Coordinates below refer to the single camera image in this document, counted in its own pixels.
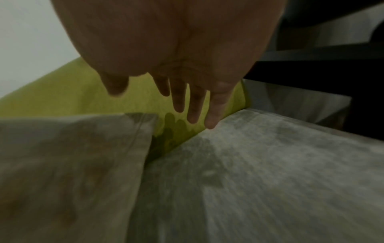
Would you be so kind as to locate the person's right hand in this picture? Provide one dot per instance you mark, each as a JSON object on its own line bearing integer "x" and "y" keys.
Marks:
{"x": 168, "y": 35}

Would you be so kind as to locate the yellow-green upholstered headboard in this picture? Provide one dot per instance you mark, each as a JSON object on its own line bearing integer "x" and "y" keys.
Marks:
{"x": 60, "y": 95}

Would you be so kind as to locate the black wooden furniture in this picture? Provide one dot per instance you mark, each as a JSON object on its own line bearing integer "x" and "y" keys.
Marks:
{"x": 303, "y": 68}

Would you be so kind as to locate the grey pillow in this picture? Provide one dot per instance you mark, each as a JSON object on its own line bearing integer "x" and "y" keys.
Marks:
{"x": 69, "y": 170}

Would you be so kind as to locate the grey bed sheet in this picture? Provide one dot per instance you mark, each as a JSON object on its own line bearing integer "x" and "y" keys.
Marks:
{"x": 270, "y": 180}

